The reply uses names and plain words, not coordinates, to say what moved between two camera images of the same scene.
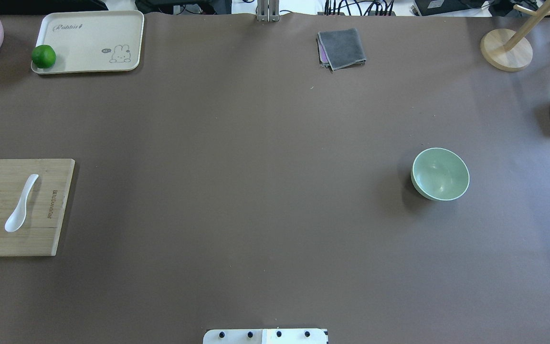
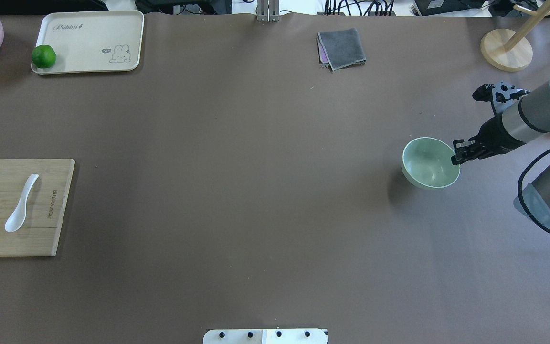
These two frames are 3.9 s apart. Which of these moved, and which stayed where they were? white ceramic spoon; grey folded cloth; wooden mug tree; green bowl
Moved: green bowl
Stayed: wooden mug tree; white ceramic spoon; grey folded cloth
